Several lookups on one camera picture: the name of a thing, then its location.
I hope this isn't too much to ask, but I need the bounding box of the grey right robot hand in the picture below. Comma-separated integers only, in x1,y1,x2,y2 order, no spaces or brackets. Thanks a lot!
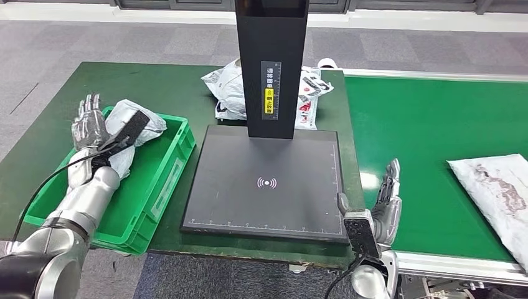
337,158,403,249

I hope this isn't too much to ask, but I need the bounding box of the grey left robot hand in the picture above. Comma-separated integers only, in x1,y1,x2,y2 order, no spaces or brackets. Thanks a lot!
70,92,111,152

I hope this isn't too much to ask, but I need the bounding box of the plain grey parcel bag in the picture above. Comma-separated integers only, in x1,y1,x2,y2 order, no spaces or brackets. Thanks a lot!
103,98,168,180

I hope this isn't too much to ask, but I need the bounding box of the grey parcel bag brown print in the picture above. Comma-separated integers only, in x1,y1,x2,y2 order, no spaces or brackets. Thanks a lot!
446,153,528,273

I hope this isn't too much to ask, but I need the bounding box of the green conveyor belt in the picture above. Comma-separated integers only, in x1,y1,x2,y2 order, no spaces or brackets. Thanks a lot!
344,76,528,263

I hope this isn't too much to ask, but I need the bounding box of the black inbound scanner machine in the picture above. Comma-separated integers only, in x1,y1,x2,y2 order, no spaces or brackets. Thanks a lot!
180,0,351,245

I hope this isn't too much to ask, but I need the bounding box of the white parcel bag red print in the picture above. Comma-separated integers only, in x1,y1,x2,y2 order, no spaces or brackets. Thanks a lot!
214,98,319,131

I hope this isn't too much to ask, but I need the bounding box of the white parcel bag black print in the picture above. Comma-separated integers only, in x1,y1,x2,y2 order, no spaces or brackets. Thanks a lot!
200,57,334,105

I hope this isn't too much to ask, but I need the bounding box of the green plastic crate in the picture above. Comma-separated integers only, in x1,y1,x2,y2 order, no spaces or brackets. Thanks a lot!
21,106,197,257

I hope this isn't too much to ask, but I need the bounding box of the black yellow label sticker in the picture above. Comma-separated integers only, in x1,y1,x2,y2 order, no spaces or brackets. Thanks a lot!
260,60,283,121

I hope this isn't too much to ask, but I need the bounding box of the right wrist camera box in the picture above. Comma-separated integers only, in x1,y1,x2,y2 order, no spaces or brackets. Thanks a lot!
343,208,382,262

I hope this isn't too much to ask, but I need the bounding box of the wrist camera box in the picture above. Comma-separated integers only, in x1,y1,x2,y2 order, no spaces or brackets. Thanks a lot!
98,109,151,157
343,208,382,262

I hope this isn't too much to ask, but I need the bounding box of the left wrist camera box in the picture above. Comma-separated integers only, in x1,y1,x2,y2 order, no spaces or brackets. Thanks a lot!
98,109,151,157

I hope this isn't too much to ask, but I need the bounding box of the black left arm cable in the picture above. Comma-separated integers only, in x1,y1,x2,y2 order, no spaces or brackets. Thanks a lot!
10,140,121,244

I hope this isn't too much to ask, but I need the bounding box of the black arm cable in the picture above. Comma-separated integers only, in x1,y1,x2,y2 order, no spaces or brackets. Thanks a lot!
323,255,365,299
10,140,121,244

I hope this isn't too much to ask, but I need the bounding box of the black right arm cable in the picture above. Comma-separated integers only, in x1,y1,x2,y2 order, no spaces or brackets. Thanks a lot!
323,255,365,299

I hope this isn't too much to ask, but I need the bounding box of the dark window frame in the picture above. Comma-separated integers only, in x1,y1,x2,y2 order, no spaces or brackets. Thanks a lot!
113,0,528,16

